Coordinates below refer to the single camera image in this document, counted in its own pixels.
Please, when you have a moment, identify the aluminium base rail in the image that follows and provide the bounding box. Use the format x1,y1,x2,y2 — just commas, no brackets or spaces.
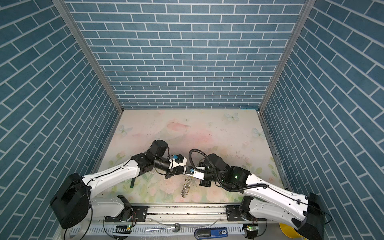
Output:
60,204,272,240

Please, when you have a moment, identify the aluminium corner post right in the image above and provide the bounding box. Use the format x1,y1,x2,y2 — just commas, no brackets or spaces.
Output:
259,0,316,114

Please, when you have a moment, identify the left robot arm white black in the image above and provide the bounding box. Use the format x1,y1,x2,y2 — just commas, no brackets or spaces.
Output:
50,140,188,229

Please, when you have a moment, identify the yellow tape roll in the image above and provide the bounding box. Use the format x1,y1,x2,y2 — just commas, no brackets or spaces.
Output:
279,223,306,240

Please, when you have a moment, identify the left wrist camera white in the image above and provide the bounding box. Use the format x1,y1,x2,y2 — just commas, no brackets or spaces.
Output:
169,155,188,169

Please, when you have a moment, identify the blue black device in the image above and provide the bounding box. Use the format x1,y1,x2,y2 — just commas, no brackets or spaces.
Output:
194,228,229,240

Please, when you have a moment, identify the metal rod tool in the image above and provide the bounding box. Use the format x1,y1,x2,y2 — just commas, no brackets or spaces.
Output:
145,218,223,233

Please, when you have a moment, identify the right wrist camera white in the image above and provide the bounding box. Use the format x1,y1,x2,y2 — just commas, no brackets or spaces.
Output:
184,166,206,180

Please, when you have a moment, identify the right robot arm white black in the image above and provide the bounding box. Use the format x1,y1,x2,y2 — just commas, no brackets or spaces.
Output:
188,149,328,240

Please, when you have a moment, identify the aluminium corner post left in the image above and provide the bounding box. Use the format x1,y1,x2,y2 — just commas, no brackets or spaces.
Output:
52,0,124,114

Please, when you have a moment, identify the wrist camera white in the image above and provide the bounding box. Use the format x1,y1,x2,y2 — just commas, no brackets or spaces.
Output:
184,166,206,180
169,155,188,169

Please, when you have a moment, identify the aluminium corner post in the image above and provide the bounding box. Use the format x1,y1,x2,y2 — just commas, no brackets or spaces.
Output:
52,0,124,114
259,0,316,114

